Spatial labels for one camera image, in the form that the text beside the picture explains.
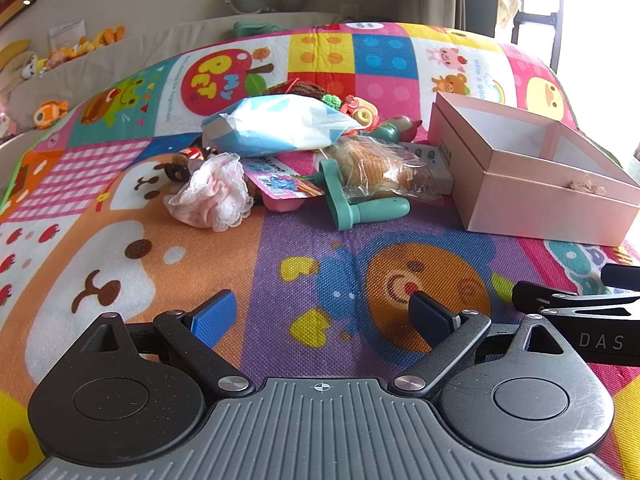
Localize pink white lace scrunchie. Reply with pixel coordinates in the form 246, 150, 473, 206
164, 154, 254, 232

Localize orange fish plush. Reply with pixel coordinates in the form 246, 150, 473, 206
32, 100, 69, 131

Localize pink cardboard box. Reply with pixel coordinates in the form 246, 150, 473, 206
427, 91, 640, 247

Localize bread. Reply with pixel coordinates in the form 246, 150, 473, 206
320, 136, 441, 200

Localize yellow banana plush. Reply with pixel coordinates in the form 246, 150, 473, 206
0, 40, 32, 69

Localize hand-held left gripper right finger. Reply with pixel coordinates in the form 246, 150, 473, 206
392, 291, 576, 402

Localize small white printed box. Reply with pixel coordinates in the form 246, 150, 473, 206
400, 141, 456, 196

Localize pink and green toy figure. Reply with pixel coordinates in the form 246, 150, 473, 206
372, 115, 423, 144

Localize pink printed packet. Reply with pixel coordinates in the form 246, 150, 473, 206
243, 156, 326, 212

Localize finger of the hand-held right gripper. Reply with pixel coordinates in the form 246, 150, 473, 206
512, 280, 640, 322
601, 262, 640, 292

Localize teal plastic holder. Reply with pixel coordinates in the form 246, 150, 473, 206
314, 159, 412, 232

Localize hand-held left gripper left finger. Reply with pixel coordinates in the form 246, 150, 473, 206
75, 289, 256, 401

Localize row of orange plush toys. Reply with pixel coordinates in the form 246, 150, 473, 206
47, 25, 126, 67

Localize teal cloth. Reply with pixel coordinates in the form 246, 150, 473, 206
232, 21, 289, 39

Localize colourful cartoon play mat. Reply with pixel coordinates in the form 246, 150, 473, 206
0, 20, 640, 480

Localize white paper card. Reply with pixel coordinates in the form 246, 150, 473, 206
48, 20, 86, 52

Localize black chair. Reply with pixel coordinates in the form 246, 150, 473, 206
510, 0, 566, 69

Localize orange toy camera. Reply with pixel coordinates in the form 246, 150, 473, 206
340, 95, 381, 134

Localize blue white wet wipes pack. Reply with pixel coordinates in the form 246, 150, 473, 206
201, 96, 353, 157

